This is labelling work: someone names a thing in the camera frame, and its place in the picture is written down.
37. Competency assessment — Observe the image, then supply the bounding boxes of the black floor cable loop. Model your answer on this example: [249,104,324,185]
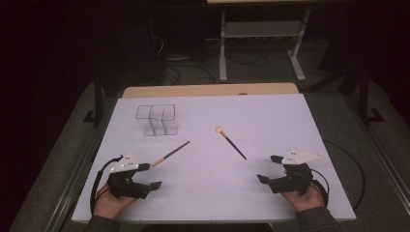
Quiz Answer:
[323,139,366,211]

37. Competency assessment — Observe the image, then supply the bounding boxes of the tangled floor cables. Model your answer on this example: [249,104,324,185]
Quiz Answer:
[161,35,270,85]

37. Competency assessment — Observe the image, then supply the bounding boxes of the person's right hand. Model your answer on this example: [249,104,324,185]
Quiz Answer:
[281,183,325,213]

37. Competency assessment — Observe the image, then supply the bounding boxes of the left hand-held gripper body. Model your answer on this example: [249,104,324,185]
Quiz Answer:
[106,152,152,200]

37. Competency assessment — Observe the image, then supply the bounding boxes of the wooden table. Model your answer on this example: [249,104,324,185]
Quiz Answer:
[122,82,300,100]

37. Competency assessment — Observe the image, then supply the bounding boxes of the right hand-held gripper cable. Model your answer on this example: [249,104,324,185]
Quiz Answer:
[308,168,331,207]

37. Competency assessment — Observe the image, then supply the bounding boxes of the metal rail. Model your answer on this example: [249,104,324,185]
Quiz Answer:
[44,96,117,232]
[346,96,410,207]

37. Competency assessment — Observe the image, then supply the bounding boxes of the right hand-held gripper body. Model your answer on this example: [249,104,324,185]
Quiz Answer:
[269,148,323,197]

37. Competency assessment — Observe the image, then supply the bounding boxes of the person's left hand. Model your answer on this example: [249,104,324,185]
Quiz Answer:
[93,182,138,220]

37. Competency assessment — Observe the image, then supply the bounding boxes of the white board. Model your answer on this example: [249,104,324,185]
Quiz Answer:
[71,93,357,223]

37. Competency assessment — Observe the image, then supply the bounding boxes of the white metal desk frame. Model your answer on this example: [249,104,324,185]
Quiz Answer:
[218,9,312,83]

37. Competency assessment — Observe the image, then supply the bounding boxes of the black stand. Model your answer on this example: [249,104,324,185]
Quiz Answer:
[82,73,104,127]
[359,67,385,126]

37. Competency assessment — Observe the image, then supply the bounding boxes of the clear acrylic organizer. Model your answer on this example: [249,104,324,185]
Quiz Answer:
[134,103,179,137]

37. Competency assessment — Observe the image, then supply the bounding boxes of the thin copper-ferrule makeup brush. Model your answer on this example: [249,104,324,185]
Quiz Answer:
[151,140,190,168]

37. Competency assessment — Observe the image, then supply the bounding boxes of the round-head makeup brush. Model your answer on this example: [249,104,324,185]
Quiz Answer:
[215,126,248,161]

